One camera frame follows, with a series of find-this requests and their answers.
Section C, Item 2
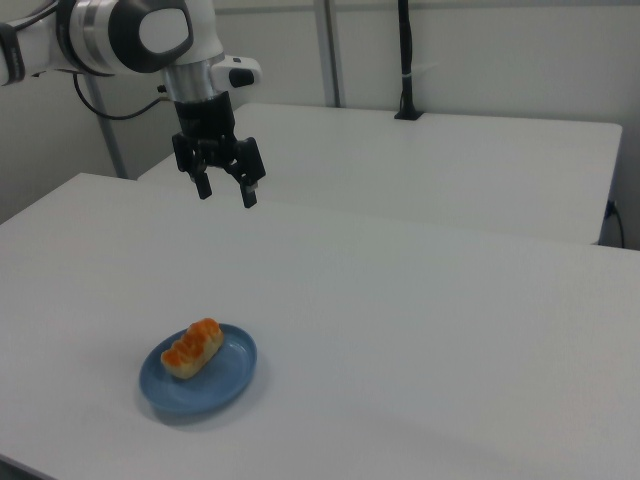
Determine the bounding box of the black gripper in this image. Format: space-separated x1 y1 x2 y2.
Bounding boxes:
171 91 267 210

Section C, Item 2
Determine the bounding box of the orange glazed bread loaf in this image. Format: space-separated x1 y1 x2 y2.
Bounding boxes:
160 317 224 381

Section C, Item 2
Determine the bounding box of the blue oval plate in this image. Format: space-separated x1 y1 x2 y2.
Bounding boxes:
138 322 260 415

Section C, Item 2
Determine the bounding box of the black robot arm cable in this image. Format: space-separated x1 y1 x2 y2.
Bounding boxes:
73 72 172 122

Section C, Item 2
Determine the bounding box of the grey wall partition post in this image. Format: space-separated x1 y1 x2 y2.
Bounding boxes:
314 0 347 108

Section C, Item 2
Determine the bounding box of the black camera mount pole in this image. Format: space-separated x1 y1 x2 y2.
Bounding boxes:
393 0 425 122

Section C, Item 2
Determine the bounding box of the black wall power cable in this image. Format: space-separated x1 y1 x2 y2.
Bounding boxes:
605 199 627 248

